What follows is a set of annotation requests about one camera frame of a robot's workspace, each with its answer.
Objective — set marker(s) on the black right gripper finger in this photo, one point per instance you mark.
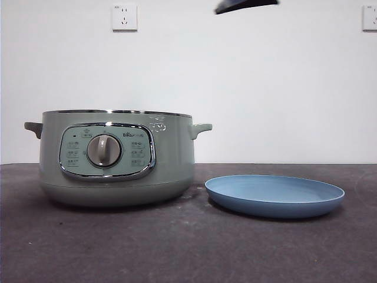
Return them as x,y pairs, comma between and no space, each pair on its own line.
244,6

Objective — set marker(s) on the sage green electric steamer pot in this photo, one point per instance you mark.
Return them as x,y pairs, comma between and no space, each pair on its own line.
171,165

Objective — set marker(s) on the blue round plate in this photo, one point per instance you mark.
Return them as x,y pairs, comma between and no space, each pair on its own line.
274,197

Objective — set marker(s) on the white wall socket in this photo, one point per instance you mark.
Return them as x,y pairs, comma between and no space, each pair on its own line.
370,18
124,17

